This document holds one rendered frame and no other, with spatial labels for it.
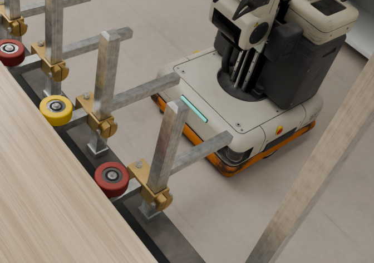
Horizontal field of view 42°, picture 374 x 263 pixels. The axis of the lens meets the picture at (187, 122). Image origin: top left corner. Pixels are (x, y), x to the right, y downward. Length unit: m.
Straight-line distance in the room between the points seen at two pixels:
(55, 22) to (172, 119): 0.50
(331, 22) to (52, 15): 1.17
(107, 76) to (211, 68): 1.32
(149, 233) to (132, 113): 1.31
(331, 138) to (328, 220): 1.72
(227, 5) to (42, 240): 1.25
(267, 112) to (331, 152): 1.61
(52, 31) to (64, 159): 0.39
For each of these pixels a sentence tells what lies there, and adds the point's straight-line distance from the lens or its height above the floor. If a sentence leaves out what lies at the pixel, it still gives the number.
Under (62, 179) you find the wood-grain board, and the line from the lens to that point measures 1.13.
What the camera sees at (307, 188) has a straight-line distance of 0.81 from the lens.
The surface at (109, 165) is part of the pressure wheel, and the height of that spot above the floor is 0.91.
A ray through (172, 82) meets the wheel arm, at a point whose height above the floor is 0.84.
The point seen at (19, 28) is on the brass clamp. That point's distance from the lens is 1.64.
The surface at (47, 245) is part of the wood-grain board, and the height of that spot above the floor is 0.90.
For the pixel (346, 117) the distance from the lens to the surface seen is 0.71.
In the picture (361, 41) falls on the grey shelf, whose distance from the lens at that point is 3.42.
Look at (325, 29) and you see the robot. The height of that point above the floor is 0.78.
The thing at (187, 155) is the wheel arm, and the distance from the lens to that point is 1.32.
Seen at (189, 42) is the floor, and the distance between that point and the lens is 3.07.
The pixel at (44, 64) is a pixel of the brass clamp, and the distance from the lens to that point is 1.48.
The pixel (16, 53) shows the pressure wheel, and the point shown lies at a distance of 1.41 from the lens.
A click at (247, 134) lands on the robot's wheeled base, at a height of 0.28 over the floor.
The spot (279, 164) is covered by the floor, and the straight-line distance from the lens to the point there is 2.54.
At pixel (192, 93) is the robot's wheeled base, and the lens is 2.30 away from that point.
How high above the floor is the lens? 1.81
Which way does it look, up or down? 45 degrees down
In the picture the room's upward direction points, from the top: 17 degrees clockwise
